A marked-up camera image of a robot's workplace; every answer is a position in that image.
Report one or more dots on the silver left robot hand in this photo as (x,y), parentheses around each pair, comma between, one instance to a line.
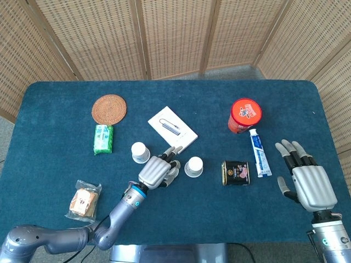
(153,171)

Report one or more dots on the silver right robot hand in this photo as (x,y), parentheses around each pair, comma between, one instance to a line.
(312,189)

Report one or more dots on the white cup blue flower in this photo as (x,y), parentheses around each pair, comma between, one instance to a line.
(140,153)

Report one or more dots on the white cup green flower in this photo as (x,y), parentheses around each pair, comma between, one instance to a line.
(193,167)

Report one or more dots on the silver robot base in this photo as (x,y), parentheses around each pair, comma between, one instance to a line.
(167,253)

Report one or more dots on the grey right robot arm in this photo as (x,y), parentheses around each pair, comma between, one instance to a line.
(331,238)

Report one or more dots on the white USB hub box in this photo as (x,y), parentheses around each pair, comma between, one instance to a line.
(172,127)

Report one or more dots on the green wet wipes pack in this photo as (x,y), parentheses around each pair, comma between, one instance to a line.
(103,139)

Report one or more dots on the white blue toothpaste tube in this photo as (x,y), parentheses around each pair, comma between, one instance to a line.
(259,153)

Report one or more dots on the round woven rattan coaster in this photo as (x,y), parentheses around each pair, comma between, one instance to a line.
(109,109)

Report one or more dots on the bread in clear bag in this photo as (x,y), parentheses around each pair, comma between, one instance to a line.
(83,202)

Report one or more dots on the black luncheon meat can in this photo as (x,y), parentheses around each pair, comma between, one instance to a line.
(235,173)

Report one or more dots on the red instant noodle tub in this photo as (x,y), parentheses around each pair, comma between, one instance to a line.
(245,113)

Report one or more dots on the woven bamboo folding screen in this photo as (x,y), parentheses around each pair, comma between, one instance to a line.
(96,33)

